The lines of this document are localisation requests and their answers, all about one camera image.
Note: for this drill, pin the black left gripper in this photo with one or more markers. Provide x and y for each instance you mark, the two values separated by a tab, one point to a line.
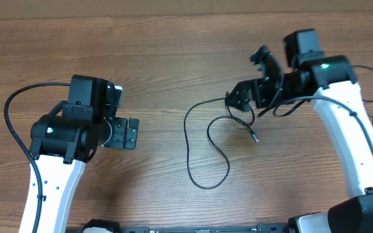
120	125

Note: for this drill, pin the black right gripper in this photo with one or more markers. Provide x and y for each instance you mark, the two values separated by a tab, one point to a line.
256	87

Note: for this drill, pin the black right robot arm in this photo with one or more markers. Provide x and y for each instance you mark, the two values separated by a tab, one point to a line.
330	84

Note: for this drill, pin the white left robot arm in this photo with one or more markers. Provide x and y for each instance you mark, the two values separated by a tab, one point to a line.
64	141

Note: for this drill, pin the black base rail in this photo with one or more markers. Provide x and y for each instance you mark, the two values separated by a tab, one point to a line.
102	225

